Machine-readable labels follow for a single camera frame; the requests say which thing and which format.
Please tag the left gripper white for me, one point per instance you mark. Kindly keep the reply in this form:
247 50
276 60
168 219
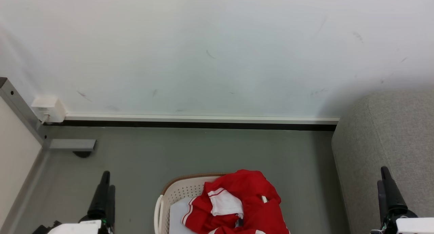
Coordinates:
76 228

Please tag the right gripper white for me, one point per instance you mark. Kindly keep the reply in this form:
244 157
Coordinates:
415 226

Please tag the red and white garment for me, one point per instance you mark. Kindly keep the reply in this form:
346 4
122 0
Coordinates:
257 207

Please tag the grey fabric sofa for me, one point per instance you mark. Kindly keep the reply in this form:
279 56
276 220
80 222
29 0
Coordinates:
383 139

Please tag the white cloth in basket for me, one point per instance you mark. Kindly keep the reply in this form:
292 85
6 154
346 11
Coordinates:
178 217

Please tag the white perforated laundry basket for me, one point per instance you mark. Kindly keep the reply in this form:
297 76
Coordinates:
181 191

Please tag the white and black baseboard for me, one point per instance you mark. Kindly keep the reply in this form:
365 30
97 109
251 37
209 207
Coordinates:
203 122

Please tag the black round frame foot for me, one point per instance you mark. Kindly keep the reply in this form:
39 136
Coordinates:
82 154

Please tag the grey metal foot bracket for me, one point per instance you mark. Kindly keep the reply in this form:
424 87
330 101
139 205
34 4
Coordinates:
72 144

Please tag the white wall socket box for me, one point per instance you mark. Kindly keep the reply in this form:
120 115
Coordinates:
49 109

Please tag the grey metal frame post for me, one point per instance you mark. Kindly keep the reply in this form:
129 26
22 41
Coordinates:
18 106

